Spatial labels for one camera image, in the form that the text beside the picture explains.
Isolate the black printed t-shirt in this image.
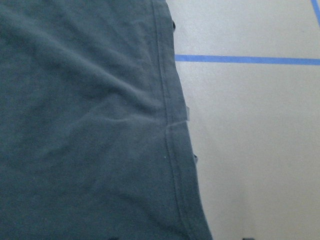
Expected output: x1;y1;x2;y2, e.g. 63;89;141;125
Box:
0;0;212;240

